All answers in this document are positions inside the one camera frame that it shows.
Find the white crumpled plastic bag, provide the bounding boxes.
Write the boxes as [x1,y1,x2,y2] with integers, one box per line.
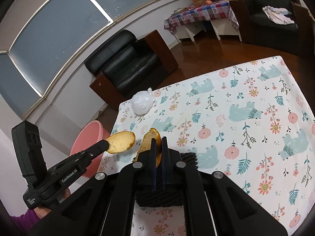
[131,88,155,116]

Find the black leather armchair right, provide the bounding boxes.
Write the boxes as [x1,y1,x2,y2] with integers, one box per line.
[230,0,314,52]

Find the black leather armchair left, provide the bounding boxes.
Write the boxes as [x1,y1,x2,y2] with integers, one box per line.
[84,29,178,110]

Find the orange peel piece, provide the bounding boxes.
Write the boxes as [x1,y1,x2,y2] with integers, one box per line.
[106,131,136,154]
[133,128,162,167]

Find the pink plastic basin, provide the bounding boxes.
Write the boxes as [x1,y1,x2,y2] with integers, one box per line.
[70,120,110,178]

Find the floral bear print tablecloth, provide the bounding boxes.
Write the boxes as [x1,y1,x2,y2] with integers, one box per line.
[98,56,314,235]

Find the plaid checkered tablecloth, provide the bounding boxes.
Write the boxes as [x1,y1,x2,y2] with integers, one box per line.
[164,1,239,33]

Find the white side table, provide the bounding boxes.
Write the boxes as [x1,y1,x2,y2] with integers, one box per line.
[173,19,242,42]

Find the black leather armchair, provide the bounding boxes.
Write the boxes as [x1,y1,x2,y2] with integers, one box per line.
[230,0,314,52]
[84,29,178,110]

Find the hand in purple sleeve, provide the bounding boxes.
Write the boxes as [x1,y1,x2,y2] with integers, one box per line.
[34,188,71,219]

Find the window with frame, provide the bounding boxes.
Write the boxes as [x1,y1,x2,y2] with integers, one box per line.
[0,0,195,118]

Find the patterned cloth on armchair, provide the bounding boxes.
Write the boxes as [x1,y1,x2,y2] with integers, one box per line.
[262,5,295,25]

